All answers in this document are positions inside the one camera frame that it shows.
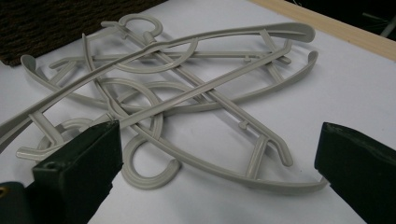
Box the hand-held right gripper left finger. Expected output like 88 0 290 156
26 120 123 224

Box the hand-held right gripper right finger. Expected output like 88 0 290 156
314 121 396 224

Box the grey plastic clothes hanger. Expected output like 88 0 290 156
81 20 330 196
20 49 319 153
0 13 317 162

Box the dark woven mat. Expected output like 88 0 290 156
0 0 169 68

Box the grey metal stand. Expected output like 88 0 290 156
362 11 396 39

